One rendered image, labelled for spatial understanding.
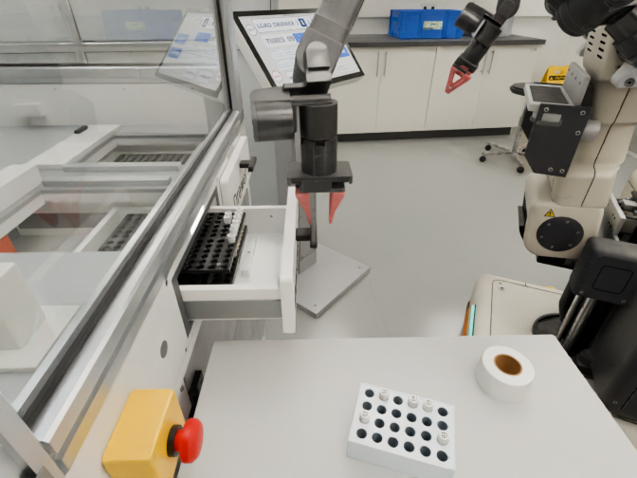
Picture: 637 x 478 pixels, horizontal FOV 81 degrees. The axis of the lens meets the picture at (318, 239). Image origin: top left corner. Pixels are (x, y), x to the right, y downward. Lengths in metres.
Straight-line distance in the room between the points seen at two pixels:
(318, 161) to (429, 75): 3.35
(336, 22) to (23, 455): 0.58
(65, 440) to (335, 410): 0.33
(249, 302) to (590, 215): 0.87
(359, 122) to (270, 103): 3.24
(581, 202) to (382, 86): 2.85
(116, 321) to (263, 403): 0.26
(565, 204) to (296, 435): 0.85
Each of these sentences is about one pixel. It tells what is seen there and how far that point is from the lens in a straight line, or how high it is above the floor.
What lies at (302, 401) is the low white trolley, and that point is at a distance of 0.58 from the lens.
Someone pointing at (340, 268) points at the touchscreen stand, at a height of 0.04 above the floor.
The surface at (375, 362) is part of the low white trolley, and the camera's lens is 0.62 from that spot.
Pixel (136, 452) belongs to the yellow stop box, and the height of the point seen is 0.91.
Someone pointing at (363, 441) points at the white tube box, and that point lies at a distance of 0.51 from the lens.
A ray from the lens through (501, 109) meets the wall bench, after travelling 4.32.
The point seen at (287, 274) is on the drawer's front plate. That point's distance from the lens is 0.51.
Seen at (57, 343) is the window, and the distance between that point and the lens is 0.37.
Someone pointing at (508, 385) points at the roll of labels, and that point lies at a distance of 0.61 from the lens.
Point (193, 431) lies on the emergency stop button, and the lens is 0.42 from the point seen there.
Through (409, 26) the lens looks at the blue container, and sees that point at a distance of 3.90.
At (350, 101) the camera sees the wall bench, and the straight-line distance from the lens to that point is 3.71.
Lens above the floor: 1.25
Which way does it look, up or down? 33 degrees down
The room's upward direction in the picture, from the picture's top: straight up
